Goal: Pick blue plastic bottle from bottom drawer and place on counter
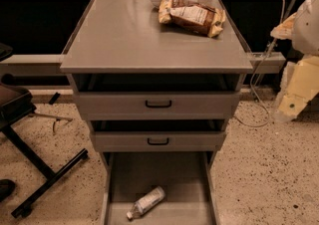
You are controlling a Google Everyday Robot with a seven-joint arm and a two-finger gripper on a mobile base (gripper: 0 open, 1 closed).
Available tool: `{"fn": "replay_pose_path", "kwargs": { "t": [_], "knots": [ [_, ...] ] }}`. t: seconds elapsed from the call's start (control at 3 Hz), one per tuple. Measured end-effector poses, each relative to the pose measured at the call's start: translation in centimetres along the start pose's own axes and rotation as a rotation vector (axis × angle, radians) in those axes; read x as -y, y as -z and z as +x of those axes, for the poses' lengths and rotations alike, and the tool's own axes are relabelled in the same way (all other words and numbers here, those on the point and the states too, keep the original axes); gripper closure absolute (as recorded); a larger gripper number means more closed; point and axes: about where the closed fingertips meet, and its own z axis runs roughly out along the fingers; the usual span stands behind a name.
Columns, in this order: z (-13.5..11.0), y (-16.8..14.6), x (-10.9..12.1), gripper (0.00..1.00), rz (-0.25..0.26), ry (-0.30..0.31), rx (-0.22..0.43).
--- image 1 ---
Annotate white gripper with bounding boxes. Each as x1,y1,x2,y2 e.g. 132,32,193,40
270,14,319,119

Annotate clear plastic bottle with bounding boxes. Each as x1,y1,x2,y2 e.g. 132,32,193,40
127,186,165,220

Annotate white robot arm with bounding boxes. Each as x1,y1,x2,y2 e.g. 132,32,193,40
270,0,319,122

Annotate grey drawer cabinet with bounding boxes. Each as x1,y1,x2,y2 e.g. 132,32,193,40
60,0,254,225

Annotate grey open bottom drawer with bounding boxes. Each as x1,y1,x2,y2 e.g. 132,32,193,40
101,152,220,225

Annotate grey middle drawer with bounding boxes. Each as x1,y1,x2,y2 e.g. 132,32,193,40
91,131,226,152

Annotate brown chip bag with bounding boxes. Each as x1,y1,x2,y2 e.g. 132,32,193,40
159,0,225,38

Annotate black chair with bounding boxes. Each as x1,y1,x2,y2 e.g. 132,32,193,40
0,42,90,219

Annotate black shoe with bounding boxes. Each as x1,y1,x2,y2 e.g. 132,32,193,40
0,179,16,202

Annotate white cable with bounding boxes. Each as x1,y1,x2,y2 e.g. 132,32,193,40
232,0,287,128

